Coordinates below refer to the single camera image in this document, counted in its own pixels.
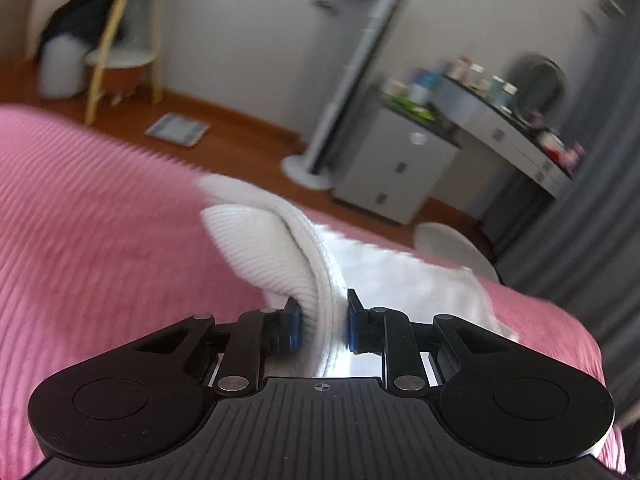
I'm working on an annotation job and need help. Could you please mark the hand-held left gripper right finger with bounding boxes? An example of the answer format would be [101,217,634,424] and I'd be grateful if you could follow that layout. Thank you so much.
[346,288,497,393]

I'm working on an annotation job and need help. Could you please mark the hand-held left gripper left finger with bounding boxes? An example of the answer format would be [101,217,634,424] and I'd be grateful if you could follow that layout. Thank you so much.
[132,297,304,396]

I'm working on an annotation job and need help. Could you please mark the white ribbed knit sweater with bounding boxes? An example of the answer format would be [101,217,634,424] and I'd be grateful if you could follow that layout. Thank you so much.
[197,174,521,378]

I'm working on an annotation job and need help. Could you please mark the white round stool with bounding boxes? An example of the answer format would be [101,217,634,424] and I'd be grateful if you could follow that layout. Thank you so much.
[413,222,501,284]

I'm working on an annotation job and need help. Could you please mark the grey cabinet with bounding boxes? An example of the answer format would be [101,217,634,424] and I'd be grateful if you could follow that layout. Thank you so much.
[332,91,462,227]

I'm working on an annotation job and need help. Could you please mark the pink ribbed blanket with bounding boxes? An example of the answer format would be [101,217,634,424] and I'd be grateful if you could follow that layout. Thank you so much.
[0,104,627,476]

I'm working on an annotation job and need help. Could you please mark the grey bathroom scale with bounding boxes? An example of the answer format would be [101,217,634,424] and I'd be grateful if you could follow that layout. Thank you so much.
[144,113,211,149]

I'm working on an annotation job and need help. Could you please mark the green packet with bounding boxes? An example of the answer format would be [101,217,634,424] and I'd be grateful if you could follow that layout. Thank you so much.
[381,80,437,122]

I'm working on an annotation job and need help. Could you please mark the white tower fan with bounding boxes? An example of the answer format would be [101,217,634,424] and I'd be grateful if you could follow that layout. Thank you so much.
[281,0,404,192]

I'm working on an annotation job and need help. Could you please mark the white desk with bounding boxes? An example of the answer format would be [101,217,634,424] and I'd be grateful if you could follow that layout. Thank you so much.
[431,74,575,200]

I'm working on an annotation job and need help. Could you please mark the grey curtain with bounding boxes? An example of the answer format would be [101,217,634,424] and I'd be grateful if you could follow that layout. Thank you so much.
[494,7,640,413]

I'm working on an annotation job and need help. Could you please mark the row of cosmetic jars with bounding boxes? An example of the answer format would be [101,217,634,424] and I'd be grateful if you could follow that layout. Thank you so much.
[442,56,520,111]

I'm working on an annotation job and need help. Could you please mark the arched table mirror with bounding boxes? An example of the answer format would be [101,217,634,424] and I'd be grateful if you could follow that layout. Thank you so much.
[509,54,569,117]

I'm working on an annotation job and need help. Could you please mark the round side table yellow legs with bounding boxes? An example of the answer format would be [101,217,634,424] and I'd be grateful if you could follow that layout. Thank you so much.
[82,0,175,127]

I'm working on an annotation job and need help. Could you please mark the white waste bin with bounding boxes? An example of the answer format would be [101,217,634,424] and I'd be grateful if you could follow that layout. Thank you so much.
[39,34,90,99]

